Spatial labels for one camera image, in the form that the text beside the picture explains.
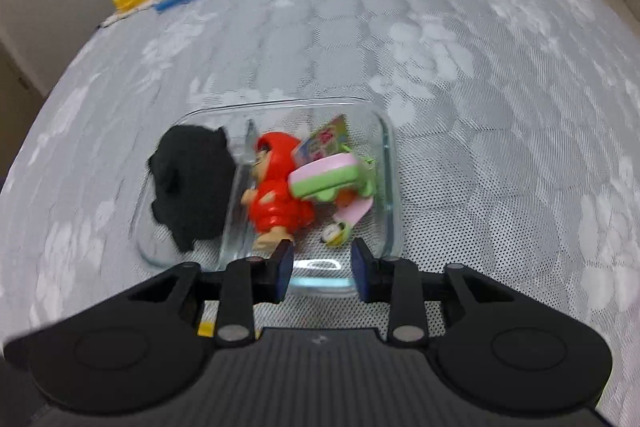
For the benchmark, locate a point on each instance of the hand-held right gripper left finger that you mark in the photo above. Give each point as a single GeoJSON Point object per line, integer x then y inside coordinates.
{"type": "Point", "coordinates": [282, 269]}

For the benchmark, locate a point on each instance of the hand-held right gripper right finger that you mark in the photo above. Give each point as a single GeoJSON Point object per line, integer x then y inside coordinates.
{"type": "Point", "coordinates": [361, 274]}

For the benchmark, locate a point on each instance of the divided glass container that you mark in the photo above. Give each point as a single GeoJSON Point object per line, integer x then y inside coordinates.
{"type": "Point", "coordinates": [320, 279]}

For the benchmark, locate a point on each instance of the red hooded figure toy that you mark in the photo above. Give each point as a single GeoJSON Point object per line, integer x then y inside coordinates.
{"type": "Point", "coordinates": [275, 202]}

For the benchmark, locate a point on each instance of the black plush toy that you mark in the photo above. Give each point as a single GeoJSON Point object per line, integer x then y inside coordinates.
{"type": "Point", "coordinates": [190, 187]}

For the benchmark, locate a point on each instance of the grey floral quilted bedspread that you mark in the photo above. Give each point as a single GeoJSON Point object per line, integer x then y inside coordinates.
{"type": "Point", "coordinates": [500, 107]}

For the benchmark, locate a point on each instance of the white patterned cloth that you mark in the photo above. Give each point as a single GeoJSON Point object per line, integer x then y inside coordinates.
{"type": "Point", "coordinates": [112, 21]}

